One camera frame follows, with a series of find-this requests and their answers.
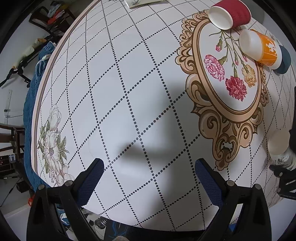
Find dark teal cup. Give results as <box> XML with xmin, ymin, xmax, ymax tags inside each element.
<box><xmin>274</xmin><ymin>45</ymin><xmax>292</xmax><ymax>74</ymax></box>

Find orange and white paper cup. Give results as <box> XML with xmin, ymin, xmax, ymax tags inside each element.
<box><xmin>239</xmin><ymin>29</ymin><xmax>282</xmax><ymax>70</ymax></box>

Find white floral paper cup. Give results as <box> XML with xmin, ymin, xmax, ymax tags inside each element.
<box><xmin>124</xmin><ymin>0</ymin><xmax>162</xmax><ymax>9</ymax></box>

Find red ribbed paper cup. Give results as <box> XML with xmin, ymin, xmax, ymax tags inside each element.
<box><xmin>208</xmin><ymin>0</ymin><xmax>251</xmax><ymax>30</ymax></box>

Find blue quilted fabric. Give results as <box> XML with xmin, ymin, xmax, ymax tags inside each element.
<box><xmin>23</xmin><ymin>41</ymin><xmax>56</xmax><ymax>191</ymax></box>

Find black metal rack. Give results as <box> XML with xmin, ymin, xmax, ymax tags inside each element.
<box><xmin>29</xmin><ymin>6</ymin><xmax>76</xmax><ymax>36</ymax></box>

